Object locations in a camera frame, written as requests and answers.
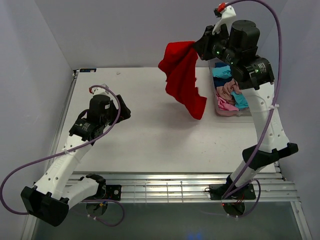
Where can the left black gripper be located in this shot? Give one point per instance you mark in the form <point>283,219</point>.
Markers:
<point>124,111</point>

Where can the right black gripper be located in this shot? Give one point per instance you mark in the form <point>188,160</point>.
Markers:
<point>203,43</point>

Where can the red t shirt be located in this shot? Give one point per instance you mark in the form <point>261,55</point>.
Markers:
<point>179,65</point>

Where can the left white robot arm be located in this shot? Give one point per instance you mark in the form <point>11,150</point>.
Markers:
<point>50,199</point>

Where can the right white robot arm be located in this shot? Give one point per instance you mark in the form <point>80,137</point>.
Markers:
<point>237,47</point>

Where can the turquoise t shirt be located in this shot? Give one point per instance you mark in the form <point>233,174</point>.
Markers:
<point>241,102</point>

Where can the dark blue t shirt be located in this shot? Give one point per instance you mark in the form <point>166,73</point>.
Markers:
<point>221,74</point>

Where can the beige t shirt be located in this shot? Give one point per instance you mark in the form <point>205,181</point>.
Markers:
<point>225,91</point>

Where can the pink t shirt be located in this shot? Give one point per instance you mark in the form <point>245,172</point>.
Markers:
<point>224,105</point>

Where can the blue label sticker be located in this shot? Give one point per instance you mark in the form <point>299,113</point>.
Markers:
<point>87,70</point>

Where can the clear plastic bin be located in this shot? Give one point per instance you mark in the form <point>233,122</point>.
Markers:
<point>211,64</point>

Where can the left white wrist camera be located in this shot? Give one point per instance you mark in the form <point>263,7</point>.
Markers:
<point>99,90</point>

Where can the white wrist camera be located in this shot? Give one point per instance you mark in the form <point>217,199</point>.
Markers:
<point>99,90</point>
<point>227,16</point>

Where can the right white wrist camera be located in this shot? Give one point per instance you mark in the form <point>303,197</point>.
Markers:
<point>227,16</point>

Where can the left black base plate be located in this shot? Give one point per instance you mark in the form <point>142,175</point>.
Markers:
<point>107,192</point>

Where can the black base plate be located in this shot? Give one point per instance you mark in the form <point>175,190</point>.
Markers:
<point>246,193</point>
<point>107,192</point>

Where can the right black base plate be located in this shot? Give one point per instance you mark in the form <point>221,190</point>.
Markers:
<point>246,193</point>

